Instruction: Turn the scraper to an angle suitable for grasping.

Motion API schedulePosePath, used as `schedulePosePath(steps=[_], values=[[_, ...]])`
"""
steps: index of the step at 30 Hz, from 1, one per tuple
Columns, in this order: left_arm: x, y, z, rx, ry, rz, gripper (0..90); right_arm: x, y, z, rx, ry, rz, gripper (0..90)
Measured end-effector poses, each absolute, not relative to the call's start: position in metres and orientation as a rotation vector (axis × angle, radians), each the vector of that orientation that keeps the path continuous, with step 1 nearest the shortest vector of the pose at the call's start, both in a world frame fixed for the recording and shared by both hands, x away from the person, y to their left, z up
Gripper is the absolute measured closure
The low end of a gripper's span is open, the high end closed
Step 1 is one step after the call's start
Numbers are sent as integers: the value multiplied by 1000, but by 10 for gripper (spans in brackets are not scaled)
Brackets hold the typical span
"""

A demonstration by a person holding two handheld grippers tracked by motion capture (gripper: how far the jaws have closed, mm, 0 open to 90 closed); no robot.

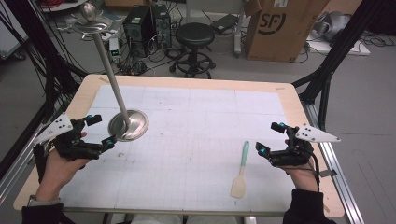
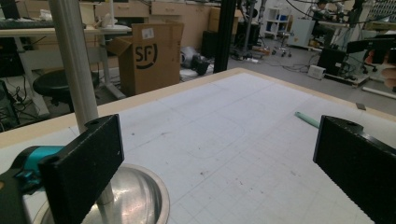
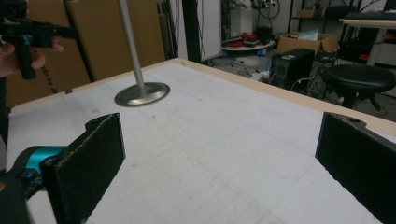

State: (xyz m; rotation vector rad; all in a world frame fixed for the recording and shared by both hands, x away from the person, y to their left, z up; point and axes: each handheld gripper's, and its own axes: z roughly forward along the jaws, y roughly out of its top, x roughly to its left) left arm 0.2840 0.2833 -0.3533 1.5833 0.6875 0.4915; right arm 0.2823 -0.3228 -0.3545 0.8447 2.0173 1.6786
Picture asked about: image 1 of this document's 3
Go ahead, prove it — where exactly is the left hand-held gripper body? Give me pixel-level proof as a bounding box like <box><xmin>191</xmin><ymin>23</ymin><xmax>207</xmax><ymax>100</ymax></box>
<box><xmin>34</xmin><ymin>112</ymin><xmax>104</xmax><ymax>161</ymax></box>

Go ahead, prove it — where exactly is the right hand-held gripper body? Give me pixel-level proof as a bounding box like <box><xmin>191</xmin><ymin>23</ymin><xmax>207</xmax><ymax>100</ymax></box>
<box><xmin>267</xmin><ymin>124</ymin><xmax>342</xmax><ymax>168</ymax></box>

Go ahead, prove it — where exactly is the silver metal pole stand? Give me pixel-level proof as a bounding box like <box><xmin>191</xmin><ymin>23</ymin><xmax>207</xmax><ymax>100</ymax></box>
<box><xmin>71</xmin><ymin>2</ymin><xmax>149</xmax><ymax>143</ymax></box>

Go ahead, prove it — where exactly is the teal handled cream spatula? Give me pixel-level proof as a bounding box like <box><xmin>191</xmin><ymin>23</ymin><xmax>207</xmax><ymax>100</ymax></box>
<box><xmin>230</xmin><ymin>140</ymin><xmax>250</xmax><ymax>199</ymax></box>

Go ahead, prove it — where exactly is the person's right hand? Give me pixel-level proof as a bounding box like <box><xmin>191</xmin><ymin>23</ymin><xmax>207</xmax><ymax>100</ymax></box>
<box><xmin>279</xmin><ymin>162</ymin><xmax>320</xmax><ymax>192</ymax></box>

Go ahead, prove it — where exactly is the person's left hand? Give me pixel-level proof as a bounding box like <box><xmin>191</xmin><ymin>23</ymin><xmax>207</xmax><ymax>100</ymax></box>
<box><xmin>35</xmin><ymin>148</ymin><xmax>92</xmax><ymax>201</ymax></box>

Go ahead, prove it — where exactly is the grey tape piece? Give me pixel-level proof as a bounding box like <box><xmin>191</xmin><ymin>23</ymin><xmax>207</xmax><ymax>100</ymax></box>
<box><xmin>319</xmin><ymin>169</ymin><xmax>339</xmax><ymax>179</ymax></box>

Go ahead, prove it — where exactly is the small white device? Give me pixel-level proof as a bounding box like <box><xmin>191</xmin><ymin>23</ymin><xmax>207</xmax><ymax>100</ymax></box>
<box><xmin>108</xmin><ymin>37</ymin><xmax>121</xmax><ymax>63</ymax></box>

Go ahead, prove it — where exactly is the white grid mat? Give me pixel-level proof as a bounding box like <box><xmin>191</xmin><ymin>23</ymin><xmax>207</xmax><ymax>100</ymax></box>
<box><xmin>59</xmin><ymin>84</ymin><xmax>296</xmax><ymax>213</ymax></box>

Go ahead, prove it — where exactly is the large cardboard box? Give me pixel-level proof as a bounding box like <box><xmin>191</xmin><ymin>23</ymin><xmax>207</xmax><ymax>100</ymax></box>
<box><xmin>244</xmin><ymin>0</ymin><xmax>331</xmax><ymax>63</ymax></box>

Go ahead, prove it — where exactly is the large black computer tower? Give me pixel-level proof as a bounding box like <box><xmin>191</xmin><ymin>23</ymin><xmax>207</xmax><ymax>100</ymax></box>
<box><xmin>122</xmin><ymin>5</ymin><xmax>157</xmax><ymax>59</ymax></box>

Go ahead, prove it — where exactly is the white flat board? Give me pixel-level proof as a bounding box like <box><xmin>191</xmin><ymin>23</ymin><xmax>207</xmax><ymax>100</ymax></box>
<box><xmin>306</xmin><ymin>31</ymin><xmax>372</xmax><ymax>56</ymax></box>

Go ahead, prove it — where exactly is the slim black computer tower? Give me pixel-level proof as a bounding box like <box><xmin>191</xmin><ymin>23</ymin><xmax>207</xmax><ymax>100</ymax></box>
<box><xmin>151</xmin><ymin>3</ymin><xmax>173</xmax><ymax>50</ymax></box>

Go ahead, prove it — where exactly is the silver foil bag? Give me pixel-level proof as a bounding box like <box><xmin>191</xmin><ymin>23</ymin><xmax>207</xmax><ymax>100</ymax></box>
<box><xmin>312</xmin><ymin>10</ymin><xmax>353</xmax><ymax>43</ymax></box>

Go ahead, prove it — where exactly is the black flat laptop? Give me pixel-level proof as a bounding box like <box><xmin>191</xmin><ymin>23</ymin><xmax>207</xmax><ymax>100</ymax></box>
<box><xmin>210</xmin><ymin>13</ymin><xmax>239</xmax><ymax>34</ymax></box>

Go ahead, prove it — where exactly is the white round table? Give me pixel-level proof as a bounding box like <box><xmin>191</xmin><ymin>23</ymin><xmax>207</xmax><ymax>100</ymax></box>
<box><xmin>40</xmin><ymin>0</ymin><xmax>89</xmax><ymax>13</ymax></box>

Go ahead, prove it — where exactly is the black round stool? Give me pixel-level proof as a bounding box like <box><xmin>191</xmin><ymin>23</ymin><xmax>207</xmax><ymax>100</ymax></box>
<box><xmin>169</xmin><ymin>21</ymin><xmax>218</xmax><ymax>79</ymax></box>

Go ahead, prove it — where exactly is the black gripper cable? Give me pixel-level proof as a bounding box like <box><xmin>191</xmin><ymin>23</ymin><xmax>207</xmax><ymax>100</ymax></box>
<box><xmin>309</xmin><ymin>150</ymin><xmax>321</xmax><ymax>191</ymax></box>

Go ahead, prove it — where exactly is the black strap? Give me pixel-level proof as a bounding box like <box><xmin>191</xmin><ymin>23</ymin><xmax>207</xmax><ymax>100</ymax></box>
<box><xmin>32</xmin><ymin>143</ymin><xmax>48</xmax><ymax>185</ymax></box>

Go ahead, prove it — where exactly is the aluminium rail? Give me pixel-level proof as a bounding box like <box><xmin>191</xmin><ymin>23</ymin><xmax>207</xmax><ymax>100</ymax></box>
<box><xmin>0</xmin><ymin>102</ymin><xmax>48</xmax><ymax>204</ymax></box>
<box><xmin>300</xmin><ymin>101</ymin><xmax>365</xmax><ymax>224</ymax></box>

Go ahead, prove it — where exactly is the tangle of black floor cables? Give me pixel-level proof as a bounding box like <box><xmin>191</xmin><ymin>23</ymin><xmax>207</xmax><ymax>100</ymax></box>
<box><xmin>117</xmin><ymin>46</ymin><xmax>177</xmax><ymax>77</ymax></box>

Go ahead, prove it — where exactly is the black metal frame stand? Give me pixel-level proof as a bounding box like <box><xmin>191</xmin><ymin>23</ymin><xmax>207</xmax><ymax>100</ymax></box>
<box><xmin>0</xmin><ymin>0</ymin><xmax>90</xmax><ymax>181</ymax></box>
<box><xmin>292</xmin><ymin>0</ymin><xmax>387</xmax><ymax>132</ymax></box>

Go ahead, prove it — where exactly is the white stand post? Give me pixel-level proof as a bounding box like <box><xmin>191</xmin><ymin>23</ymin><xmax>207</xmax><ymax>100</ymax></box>
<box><xmin>233</xmin><ymin>0</ymin><xmax>247</xmax><ymax>59</ymax></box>

